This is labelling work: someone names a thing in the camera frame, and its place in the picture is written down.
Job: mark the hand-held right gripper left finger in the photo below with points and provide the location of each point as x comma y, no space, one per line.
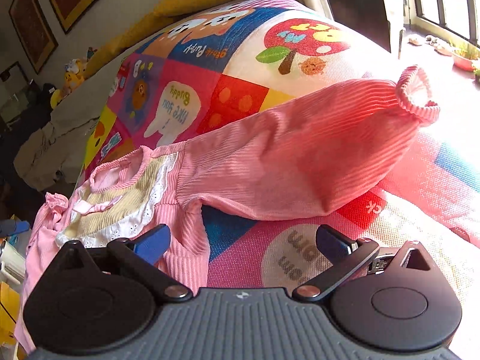
152,243

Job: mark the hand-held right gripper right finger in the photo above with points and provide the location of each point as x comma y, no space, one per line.
332,243

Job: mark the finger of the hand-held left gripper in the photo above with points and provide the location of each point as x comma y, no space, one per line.
13,228

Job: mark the pink ribbed top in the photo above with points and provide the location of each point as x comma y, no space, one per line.
281,157

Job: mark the yellow object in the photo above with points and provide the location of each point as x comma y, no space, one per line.
7,307

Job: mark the beige bed sheet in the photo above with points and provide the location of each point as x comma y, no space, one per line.
56,135

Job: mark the dark shelf unit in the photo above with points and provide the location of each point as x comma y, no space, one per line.
17,93

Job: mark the yellow banana plush toy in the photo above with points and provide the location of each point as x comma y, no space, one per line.
56,98

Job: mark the yellow chick plush toy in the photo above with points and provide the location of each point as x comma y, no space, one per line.
73,77

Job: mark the colourful printed blanket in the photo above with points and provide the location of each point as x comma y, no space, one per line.
232,93

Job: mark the small colourful plush toy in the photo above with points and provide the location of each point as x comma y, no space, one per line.
91,53

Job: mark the small sill ornament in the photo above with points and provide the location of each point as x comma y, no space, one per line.
443,49
414,40

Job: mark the red plant pot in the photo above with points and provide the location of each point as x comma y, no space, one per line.
465,60

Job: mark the black panel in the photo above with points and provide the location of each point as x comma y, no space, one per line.
356,3

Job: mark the black window grille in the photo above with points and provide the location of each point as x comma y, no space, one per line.
442,26

